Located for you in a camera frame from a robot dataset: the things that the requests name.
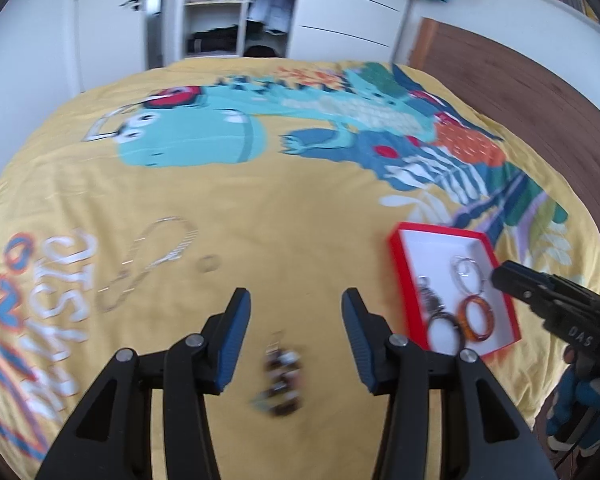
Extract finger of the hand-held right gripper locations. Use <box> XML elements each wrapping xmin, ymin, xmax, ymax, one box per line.
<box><xmin>490</xmin><ymin>261</ymin><xmax>563</xmax><ymax>318</ymax></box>

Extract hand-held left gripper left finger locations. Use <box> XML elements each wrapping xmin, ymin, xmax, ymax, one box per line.
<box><xmin>35</xmin><ymin>287</ymin><xmax>252</xmax><ymax>480</ymax></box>

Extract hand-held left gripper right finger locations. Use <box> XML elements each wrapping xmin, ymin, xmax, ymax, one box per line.
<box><xmin>341</xmin><ymin>287</ymin><xmax>561</xmax><ymax>480</ymax></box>

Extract large silver hoop bracelet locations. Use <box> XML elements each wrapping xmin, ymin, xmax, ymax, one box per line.
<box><xmin>455</xmin><ymin>267</ymin><xmax>488</xmax><ymax>295</ymax></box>

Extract beaded bracelet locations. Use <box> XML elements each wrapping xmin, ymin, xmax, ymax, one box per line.
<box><xmin>250</xmin><ymin>332</ymin><xmax>303</xmax><ymax>417</ymax></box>

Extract dark brown bangle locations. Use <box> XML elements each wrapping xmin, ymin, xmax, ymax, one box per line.
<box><xmin>426</xmin><ymin>311</ymin><xmax>467</xmax><ymax>356</ymax></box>

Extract amber bangle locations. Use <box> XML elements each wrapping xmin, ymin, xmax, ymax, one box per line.
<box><xmin>456</xmin><ymin>296</ymin><xmax>496</xmax><ymax>343</ymax></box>

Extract red jewelry box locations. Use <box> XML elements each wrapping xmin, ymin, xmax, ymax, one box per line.
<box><xmin>389</xmin><ymin>222</ymin><xmax>523</xmax><ymax>360</ymax></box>

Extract person's right hand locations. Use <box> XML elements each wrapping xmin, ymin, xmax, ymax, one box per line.
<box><xmin>545</xmin><ymin>347</ymin><xmax>600</xmax><ymax>456</ymax></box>

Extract yellow printed blanket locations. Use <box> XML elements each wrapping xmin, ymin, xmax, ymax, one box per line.
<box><xmin>0</xmin><ymin>56</ymin><xmax>600</xmax><ymax>480</ymax></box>

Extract wooden headboard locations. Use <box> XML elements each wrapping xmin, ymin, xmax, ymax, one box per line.
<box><xmin>410</xmin><ymin>17</ymin><xmax>600</xmax><ymax>201</ymax></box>

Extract folded dark clothes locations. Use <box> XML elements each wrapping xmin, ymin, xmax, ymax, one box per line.
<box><xmin>187</xmin><ymin>27</ymin><xmax>241</xmax><ymax>55</ymax></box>

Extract white wardrobe shelf unit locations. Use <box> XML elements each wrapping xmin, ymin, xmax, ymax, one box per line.
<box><xmin>180</xmin><ymin>0</ymin><xmax>255</xmax><ymax>60</ymax></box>

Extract silver chain necklace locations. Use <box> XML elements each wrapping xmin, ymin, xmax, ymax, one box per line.
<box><xmin>96</xmin><ymin>216</ymin><xmax>199</xmax><ymax>312</ymax></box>

